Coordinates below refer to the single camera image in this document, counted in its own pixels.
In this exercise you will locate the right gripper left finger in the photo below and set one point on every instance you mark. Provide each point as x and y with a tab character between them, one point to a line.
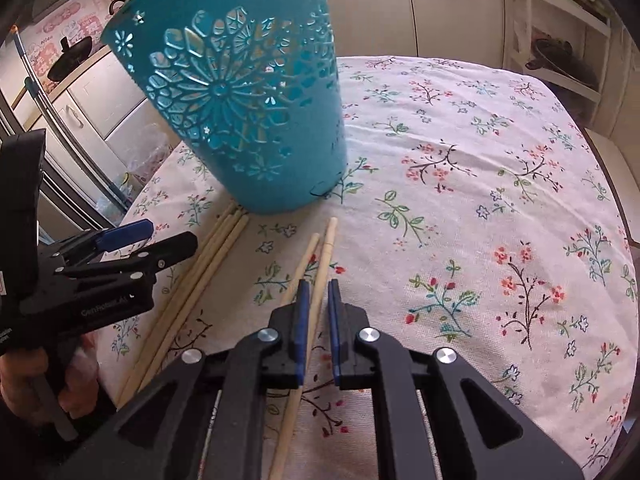
203	416

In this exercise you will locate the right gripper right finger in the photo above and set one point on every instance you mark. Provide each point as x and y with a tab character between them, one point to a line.
436	416

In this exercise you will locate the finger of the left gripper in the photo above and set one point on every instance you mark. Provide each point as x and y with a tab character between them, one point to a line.
90	244
152	258

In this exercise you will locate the person left hand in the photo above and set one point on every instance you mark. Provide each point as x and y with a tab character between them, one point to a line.
22	375

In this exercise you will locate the black wok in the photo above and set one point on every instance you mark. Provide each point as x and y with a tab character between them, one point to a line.
73	55

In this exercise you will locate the floral tablecloth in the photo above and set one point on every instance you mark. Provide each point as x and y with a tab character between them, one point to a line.
472	213

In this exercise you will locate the teal perforated basket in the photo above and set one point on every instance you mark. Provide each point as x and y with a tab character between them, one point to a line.
251	86

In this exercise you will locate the white trolley shelf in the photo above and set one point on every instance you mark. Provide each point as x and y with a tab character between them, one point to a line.
563	43

